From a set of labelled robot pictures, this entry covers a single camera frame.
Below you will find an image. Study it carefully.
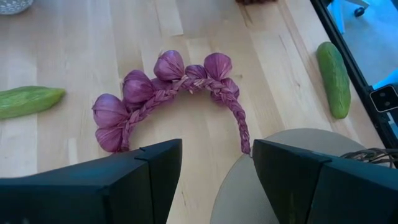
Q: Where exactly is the black aluminium table frame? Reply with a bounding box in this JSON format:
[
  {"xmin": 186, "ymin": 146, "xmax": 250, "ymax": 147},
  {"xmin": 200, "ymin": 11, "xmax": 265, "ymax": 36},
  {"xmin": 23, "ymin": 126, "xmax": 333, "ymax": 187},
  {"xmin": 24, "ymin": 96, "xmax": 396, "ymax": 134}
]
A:
[{"xmin": 310, "ymin": 0, "xmax": 398, "ymax": 150}]

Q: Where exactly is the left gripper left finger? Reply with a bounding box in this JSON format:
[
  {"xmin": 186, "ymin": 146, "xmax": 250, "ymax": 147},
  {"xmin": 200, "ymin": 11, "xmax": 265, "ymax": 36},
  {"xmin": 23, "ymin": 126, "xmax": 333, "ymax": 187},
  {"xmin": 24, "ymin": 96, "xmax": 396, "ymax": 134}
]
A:
[{"xmin": 0, "ymin": 138, "xmax": 183, "ymax": 224}]

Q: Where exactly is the white chair leg with caster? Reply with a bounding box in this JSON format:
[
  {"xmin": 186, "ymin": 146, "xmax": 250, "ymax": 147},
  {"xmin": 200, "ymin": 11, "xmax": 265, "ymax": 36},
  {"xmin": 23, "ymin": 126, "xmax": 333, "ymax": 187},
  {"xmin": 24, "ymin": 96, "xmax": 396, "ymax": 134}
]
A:
[{"xmin": 328, "ymin": 0, "xmax": 371, "ymax": 35}]

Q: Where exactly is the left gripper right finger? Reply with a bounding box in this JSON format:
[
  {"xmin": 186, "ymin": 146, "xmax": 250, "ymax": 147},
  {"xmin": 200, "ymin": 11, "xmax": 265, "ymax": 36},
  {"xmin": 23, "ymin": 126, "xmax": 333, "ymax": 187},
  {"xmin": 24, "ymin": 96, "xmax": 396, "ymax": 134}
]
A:
[{"xmin": 252, "ymin": 139, "xmax": 398, "ymax": 224}]

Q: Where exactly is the table-level camera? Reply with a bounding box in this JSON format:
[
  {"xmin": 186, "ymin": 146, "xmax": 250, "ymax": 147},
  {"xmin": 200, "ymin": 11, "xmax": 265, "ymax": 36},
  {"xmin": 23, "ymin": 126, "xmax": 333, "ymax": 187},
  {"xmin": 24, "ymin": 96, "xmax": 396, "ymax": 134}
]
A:
[{"xmin": 369, "ymin": 84, "xmax": 398, "ymax": 113}]

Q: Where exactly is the large green cucumber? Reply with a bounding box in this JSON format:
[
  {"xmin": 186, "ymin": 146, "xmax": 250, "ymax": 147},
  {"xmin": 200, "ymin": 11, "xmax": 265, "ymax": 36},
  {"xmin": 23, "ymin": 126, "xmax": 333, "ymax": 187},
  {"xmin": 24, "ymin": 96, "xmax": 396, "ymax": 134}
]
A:
[{"xmin": 316, "ymin": 41, "xmax": 351, "ymax": 119}]

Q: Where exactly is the light green ridged vegetable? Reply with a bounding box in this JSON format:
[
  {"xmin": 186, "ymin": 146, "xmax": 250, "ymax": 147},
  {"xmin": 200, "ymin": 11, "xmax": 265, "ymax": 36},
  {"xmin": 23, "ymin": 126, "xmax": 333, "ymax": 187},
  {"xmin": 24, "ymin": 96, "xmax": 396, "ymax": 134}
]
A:
[{"xmin": 0, "ymin": 86, "xmax": 66, "ymax": 121}]

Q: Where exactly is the dark red grape bunch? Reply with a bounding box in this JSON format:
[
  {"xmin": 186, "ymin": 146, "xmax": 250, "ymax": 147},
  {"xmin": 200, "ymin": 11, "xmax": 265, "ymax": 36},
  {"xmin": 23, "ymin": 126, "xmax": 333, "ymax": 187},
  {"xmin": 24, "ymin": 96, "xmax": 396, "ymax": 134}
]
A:
[{"xmin": 234, "ymin": 0, "xmax": 277, "ymax": 6}]

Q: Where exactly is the round grey placemat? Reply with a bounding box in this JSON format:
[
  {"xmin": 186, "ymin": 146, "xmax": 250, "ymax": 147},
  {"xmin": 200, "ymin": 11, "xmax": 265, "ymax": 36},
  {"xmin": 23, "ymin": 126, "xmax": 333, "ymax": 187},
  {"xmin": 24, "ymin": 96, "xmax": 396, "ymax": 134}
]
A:
[{"xmin": 210, "ymin": 128, "xmax": 368, "ymax": 224}]

